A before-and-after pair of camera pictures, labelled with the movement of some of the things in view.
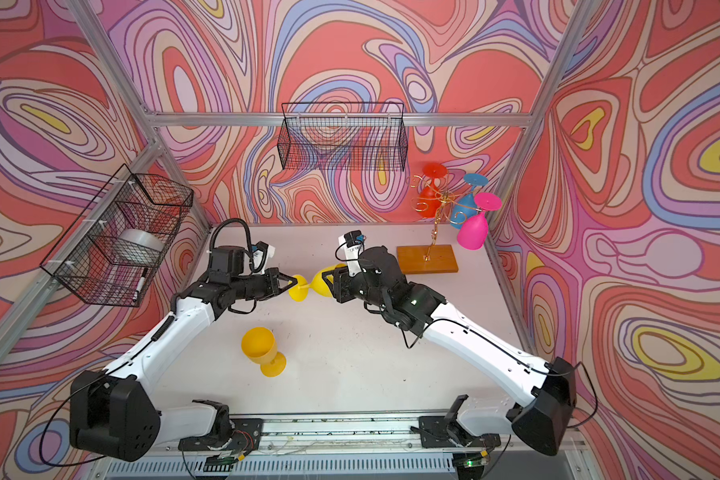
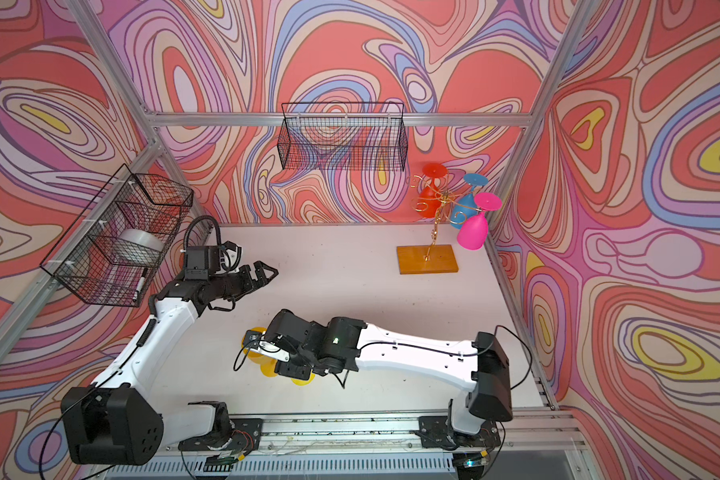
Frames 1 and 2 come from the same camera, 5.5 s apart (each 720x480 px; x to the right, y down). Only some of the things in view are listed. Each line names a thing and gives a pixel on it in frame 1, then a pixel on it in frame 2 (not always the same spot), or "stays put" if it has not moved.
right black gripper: (340, 289) to (291, 370)
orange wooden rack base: (422, 259) stays put
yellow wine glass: (259, 346) stays put
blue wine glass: (467, 205) stays put
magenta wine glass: (472, 234) stays put
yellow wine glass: (299, 287) to (269, 369)
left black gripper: (271, 277) to (248, 283)
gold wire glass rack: (441, 201) stays put
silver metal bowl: (138, 247) stays put
